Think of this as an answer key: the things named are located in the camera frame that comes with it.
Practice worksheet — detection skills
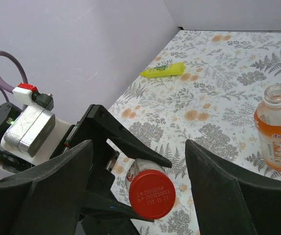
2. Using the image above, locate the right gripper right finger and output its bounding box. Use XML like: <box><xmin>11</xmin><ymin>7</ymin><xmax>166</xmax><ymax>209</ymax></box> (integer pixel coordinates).
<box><xmin>185</xmin><ymin>140</ymin><xmax>281</xmax><ymax>235</ymax></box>

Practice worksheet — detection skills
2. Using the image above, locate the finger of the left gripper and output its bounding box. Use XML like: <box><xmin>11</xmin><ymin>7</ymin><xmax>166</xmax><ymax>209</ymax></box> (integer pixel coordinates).
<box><xmin>80</xmin><ymin>191</ymin><xmax>154</xmax><ymax>222</ymax></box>
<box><xmin>98</xmin><ymin>105</ymin><xmax>172</xmax><ymax>168</ymax></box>

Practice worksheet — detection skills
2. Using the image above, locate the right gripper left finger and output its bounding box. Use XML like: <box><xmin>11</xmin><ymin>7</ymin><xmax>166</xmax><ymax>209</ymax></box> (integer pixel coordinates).
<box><xmin>0</xmin><ymin>140</ymin><xmax>93</xmax><ymax>235</ymax></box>

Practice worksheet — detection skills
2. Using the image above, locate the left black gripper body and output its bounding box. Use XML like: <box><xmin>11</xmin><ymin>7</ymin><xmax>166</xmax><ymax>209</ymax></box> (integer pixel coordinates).
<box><xmin>50</xmin><ymin>104</ymin><xmax>140</xmax><ymax>235</ymax></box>

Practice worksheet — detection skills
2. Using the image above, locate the red-cap clear bottle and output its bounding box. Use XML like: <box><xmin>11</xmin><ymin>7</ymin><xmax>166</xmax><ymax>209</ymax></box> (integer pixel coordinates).
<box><xmin>125</xmin><ymin>158</ymin><xmax>177</xmax><ymax>220</ymax></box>

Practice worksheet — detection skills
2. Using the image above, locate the red bottle cap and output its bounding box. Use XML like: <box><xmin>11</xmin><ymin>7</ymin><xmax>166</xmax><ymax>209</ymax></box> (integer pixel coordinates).
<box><xmin>128</xmin><ymin>169</ymin><xmax>177</xmax><ymax>220</ymax></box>

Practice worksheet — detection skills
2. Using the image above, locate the orange drink bottle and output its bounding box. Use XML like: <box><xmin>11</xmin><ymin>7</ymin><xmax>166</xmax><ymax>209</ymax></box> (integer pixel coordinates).
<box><xmin>254</xmin><ymin>84</ymin><xmax>281</xmax><ymax>171</ymax></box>

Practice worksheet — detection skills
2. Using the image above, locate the yellow green tube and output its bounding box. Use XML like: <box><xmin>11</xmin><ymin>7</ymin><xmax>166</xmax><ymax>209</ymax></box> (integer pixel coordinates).
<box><xmin>140</xmin><ymin>62</ymin><xmax>185</xmax><ymax>78</ymax></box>

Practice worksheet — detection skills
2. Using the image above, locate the floral table mat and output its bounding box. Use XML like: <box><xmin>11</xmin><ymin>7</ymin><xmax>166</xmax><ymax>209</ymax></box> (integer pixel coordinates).
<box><xmin>110</xmin><ymin>30</ymin><xmax>281</xmax><ymax>235</ymax></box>

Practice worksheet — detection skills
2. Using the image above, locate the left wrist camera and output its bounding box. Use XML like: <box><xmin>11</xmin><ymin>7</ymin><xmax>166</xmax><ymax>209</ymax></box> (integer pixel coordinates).
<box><xmin>0</xmin><ymin>83</ymin><xmax>72</xmax><ymax>165</ymax></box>

